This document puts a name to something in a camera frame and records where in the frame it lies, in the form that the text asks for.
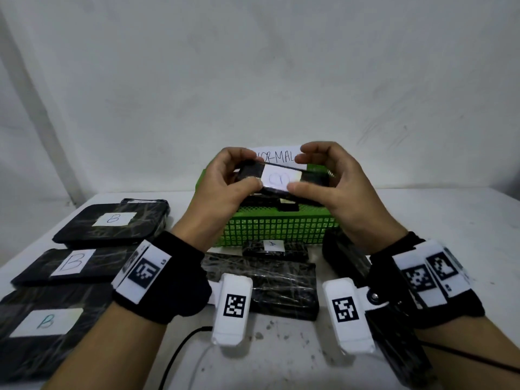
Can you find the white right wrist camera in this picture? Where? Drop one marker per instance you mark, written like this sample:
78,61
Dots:
348,316

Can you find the person's right hand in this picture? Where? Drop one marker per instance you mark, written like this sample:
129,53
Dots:
349,198

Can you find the person's left thumb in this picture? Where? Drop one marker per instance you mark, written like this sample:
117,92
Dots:
247,185

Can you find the black wrist band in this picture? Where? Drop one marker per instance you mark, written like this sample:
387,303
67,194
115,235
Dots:
430,280
162,280

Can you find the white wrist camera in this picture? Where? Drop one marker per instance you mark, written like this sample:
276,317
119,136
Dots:
348,316
233,308

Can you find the person's left hand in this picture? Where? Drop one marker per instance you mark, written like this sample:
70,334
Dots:
211,198

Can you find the person's right forearm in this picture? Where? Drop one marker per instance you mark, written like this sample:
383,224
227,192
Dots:
475,349

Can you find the black left wrist band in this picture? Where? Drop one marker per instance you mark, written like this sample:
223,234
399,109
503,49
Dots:
162,280

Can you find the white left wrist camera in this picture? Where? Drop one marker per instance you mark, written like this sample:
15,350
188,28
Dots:
233,308

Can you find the green plastic mesh basket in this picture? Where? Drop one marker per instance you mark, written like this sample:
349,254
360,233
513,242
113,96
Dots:
276,229

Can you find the large black wrapped package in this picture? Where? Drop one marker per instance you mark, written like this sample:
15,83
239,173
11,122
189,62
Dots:
44,333
73,266
109,223

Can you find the black wrapped package without label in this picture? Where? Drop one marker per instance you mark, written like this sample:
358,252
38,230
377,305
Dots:
400,353
345,257
280,284

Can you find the white paper sign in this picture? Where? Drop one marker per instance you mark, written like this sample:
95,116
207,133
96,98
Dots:
280,156

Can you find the person's left forearm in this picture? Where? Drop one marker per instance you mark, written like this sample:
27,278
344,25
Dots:
109,353

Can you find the black wrapped package in basket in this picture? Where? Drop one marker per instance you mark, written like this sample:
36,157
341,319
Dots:
268,202

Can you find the black right wrist band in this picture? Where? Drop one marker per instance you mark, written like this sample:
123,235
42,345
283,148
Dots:
430,280

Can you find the small black package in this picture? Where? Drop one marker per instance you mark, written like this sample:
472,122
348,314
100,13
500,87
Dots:
276,180
276,250

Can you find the person's right thumb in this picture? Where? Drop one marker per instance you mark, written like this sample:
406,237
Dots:
305,189

